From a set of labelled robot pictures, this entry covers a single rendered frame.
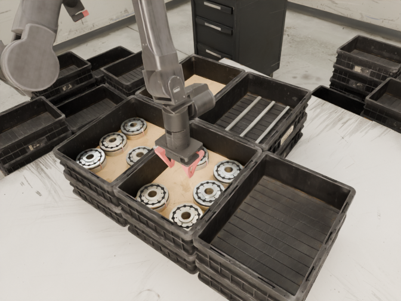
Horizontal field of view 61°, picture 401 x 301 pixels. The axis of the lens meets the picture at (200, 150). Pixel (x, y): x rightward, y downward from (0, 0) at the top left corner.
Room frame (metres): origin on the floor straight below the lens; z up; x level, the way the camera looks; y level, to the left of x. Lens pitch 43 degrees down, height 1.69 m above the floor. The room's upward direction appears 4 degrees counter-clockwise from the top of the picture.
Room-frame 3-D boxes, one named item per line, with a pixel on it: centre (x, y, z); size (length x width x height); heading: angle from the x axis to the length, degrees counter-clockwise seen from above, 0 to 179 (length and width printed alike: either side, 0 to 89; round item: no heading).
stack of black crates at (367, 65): (2.01, -1.19, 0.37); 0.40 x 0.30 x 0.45; 41
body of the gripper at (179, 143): (0.61, 0.05, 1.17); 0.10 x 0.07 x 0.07; 50
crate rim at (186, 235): (0.74, 0.04, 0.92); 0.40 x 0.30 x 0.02; 141
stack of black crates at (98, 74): (2.33, 0.63, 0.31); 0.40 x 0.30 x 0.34; 131
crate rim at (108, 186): (0.92, 0.27, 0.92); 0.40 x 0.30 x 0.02; 141
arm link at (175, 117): (0.61, 0.05, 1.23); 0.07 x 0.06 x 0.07; 131
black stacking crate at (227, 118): (1.05, -0.22, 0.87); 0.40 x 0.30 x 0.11; 141
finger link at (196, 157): (0.59, 0.04, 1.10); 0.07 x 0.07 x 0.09; 50
